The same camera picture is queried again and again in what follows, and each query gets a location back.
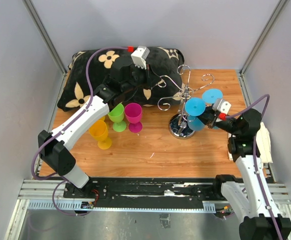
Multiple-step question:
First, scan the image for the left aluminium frame post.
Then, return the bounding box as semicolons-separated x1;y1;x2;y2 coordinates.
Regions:
22;0;68;74

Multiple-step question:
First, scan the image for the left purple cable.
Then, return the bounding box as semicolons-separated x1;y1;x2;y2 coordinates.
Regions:
31;45;133;231

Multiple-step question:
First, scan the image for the yellow plastic goblet front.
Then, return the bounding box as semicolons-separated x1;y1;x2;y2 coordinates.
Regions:
88;120;112;150

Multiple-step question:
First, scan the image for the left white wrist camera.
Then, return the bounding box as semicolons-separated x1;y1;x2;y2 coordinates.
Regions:
130;46;150;70

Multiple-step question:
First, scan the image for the blue plastic goblet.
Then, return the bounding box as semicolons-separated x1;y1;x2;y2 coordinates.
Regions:
202;88;223;104
185;97;206;131

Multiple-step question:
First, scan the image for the aluminium frame post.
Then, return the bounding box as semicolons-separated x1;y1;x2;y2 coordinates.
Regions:
22;0;68;74
239;0;290;75

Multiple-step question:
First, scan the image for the chrome wine glass rack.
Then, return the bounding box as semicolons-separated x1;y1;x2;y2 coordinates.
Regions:
157;64;215;140

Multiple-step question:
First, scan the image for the white folded cloth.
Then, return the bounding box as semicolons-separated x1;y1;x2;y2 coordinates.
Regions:
227;121;274;165

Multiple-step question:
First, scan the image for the black floral plush pillow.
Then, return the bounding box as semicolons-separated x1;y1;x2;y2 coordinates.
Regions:
57;46;185;112

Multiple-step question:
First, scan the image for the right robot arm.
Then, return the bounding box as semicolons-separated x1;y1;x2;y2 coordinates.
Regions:
198;106;291;240

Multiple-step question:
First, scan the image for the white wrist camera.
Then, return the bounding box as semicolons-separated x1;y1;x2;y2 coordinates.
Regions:
212;98;232;116
130;46;150;70

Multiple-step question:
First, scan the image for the green plastic goblet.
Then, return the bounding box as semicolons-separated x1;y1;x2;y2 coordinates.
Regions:
108;103;127;133

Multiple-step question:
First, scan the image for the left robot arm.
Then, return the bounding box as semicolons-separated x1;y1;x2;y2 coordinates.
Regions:
38;57;160;198

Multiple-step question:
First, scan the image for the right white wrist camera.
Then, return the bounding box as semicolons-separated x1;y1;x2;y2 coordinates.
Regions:
212;98;232;116

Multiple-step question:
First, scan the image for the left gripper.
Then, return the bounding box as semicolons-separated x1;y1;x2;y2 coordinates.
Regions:
123;61;162;93

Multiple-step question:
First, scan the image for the right aluminium frame post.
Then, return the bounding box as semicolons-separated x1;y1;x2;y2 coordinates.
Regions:
239;0;290;75

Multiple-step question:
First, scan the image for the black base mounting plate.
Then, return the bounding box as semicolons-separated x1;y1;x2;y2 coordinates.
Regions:
57;176;244;211

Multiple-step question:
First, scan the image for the magenta plastic goblet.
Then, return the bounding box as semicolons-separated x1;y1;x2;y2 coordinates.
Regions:
124;103;143;133

